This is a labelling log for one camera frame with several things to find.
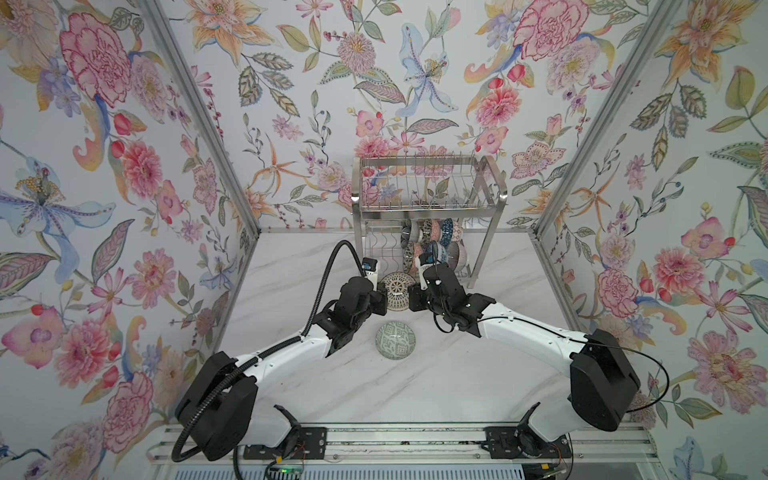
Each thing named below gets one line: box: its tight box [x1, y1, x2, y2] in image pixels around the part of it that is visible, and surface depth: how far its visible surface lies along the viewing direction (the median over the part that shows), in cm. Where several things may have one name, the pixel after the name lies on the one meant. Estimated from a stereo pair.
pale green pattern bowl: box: [375, 321, 417, 360], surface depth 92 cm
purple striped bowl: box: [448, 240, 468, 272], surface depth 100 cm
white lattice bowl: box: [380, 271, 417, 311], surface depth 87 cm
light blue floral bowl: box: [437, 242, 449, 264], surface depth 100 cm
